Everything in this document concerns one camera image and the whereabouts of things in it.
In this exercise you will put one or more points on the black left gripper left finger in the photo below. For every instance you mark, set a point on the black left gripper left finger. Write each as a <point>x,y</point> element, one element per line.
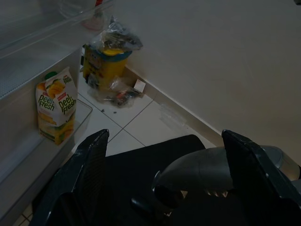
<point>77,179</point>

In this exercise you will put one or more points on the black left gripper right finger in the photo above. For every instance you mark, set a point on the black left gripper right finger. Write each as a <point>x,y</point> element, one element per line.
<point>258,183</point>

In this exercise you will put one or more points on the Peel Fresh juice carton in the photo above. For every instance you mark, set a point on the Peel Fresh juice carton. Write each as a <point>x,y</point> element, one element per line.
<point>56,106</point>

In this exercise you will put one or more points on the black floor mat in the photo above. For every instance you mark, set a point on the black floor mat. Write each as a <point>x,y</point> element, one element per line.
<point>131,169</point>

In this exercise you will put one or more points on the black robot foot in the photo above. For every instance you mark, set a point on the black robot foot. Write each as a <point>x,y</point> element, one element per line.
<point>164,196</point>

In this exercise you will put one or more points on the clear plastic bag of rubbish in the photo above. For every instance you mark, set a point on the clear plastic bag of rubbish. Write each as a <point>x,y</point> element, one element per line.
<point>120,35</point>
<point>117,94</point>

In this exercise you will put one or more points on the small white box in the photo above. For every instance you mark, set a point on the small white box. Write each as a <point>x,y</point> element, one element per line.
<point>139,85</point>

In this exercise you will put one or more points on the yellow cartoon trash bin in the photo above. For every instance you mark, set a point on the yellow cartoon trash bin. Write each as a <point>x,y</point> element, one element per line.
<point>110,66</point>

